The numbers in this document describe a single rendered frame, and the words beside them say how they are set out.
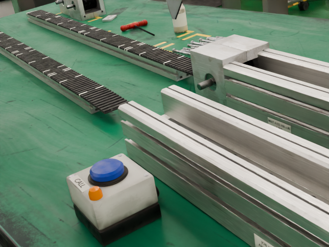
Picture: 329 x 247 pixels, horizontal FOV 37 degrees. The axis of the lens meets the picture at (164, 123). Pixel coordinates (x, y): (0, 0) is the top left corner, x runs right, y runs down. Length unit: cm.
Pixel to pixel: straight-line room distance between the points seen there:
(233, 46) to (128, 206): 38
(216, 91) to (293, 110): 18
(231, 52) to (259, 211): 38
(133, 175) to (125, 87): 45
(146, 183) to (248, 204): 13
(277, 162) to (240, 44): 33
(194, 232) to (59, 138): 36
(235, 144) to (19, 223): 29
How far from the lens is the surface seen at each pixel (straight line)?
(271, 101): 72
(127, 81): 104
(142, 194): 57
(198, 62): 84
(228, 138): 62
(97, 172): 57
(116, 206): 56
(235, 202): 52
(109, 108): 84
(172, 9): 53
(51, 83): 110
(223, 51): 82
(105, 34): 131
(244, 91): 76
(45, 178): 74
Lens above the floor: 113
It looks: 25 degrees down
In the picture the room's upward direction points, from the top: 10 degrees counter-clockwise
